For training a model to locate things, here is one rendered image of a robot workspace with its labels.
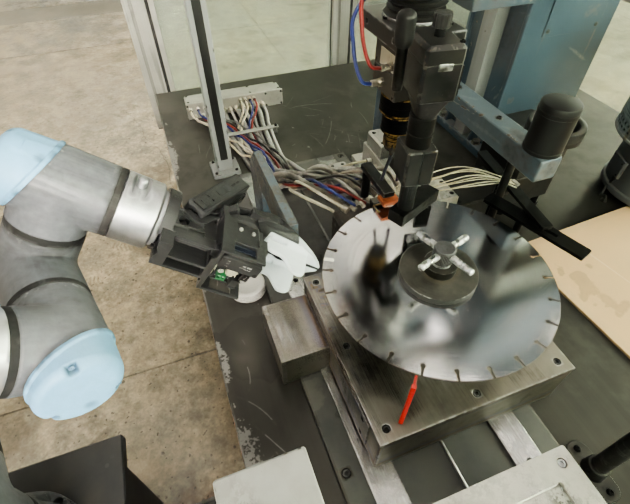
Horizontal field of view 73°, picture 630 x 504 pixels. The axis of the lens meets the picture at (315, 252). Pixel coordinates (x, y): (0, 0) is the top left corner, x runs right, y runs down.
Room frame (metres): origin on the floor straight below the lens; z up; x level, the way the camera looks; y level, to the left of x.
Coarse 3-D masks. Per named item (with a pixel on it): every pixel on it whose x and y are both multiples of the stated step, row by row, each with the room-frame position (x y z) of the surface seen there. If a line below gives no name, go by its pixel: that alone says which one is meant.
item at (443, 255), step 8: (424, 240) 0.42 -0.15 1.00; (432, 240) 0.41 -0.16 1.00; (456, 240) 0.41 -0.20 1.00; (464, 240) 0.42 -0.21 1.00; (440, 248) 0.39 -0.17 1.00; (448, 248) 0.39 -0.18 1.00; (432, 256) 0.38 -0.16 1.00; (440, 256) 0.38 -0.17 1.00; (448, 256) 0.38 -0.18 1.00; (456, 256) 0.38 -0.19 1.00; (424, 264) 0.37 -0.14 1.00; (432, 264) 0.37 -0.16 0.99; (440, 264) 0.38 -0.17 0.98; (448, 264) 0.38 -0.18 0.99; (456, 264) 0.37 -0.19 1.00; (464, 264) 0.37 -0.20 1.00; (472, 272) 0.36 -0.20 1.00
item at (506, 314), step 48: (336, 240) 0.46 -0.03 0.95; (384, 240) 0.46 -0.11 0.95; (480, 240) 0.46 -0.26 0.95; (336, 288) 0.37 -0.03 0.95; (384, 288) 0.37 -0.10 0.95; (480, 288) 0.37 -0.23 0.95; (528, 288) 0.37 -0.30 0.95; (384, 336) 0.29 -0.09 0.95; (432, 336) 0.29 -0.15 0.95; (480, 336) 0.29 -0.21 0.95; (528, 336) 0.29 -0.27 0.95
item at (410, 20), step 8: (408, 8) 0.45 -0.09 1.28; (400, 16) 0.44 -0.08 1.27; (408, 16) 0.44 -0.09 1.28; (416, 16) 0.44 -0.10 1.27; (400, 24) 0.44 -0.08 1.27; (408, 24) 0.44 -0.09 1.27; (400, 32) 0.44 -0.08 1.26; (408, 32) 0.44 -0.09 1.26; (400, 40) 0.44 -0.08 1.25; (408, 40) 0.44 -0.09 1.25; (400, 48) 0.44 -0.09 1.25; (400, 56) 0.44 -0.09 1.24; (400, 64) 0.44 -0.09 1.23; (400, 72) 0.44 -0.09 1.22; (392, 80) 0.45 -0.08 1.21; (400, 80) 0.44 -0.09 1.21; (392, 88) 0.44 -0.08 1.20; (400, 88) 0.44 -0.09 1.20
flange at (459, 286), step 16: (416, 256) 0.42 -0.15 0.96; (464, 256) 0.42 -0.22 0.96; (400, 272) 0.39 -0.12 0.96; (416, 272) 0.39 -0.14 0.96; (432, 272) 0.38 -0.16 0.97; (448, 272) 0.38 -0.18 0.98; (464, 272) 0.39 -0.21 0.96; (416, 288) 0.36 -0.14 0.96; (432, 288) 0.36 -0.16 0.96; (448, 288) 0.36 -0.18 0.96; (464, 288) 0.36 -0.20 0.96; (448, 304) 0.34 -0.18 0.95
